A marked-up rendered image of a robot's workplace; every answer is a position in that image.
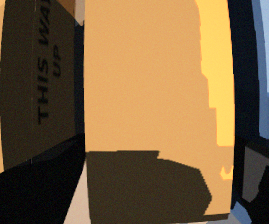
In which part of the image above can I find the orange cardboard box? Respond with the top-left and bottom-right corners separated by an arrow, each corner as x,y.
84,0 -> 234,224
0,0 -> 75,173

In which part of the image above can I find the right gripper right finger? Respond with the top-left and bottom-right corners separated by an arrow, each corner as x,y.
232,135 -> 269,224

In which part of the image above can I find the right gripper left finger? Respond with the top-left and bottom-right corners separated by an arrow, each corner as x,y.
0,134 -> 85,224

